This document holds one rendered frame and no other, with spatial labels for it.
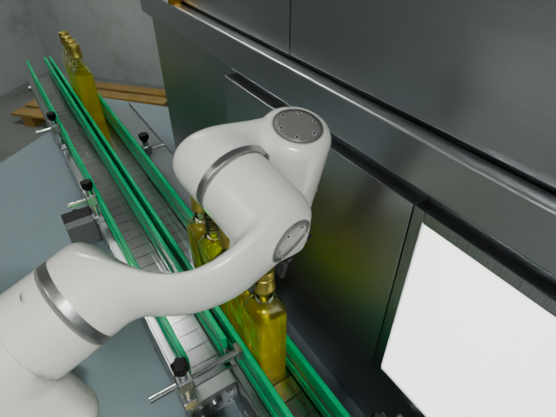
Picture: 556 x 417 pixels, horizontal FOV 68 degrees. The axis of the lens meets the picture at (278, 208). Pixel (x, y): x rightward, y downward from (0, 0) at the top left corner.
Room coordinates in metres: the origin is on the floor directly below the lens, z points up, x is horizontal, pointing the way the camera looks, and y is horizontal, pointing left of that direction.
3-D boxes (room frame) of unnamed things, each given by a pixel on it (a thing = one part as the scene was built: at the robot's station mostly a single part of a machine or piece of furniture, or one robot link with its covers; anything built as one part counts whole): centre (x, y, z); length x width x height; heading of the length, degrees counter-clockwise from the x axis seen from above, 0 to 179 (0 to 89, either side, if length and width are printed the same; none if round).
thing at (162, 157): (1.16, 0.37, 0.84); 0.95 x 0.09 x 0.11; 33
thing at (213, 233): (0.57, 0.12, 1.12); 0.03 x 0.03 x 0.05
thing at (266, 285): (0.42, 0.02, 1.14); 0.04 x 0.04 x 0.04
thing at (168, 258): (1.17, 0.58, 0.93); 1.75 x 0.01 x 0.08; 33
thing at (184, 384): (0.37, 0.14, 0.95); 0.17 x 0.03 x 0.12; 123
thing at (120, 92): (3.31, 1.52, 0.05); 1.15 x 0.79 x 0.10; 73
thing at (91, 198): (0.85, 0.51, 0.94); 0.07 x 0.04 x 0.13; 123
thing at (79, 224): (0.93, 0.59, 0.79); 0.08 x 0.08 x 0.08; 33
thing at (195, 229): (0.62, 0.15, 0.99); 0.06 x 0.06 x 0.21; 34
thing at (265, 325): (0.42, 0.02, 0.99); 0.06 x 0.06 x 0.21; 33
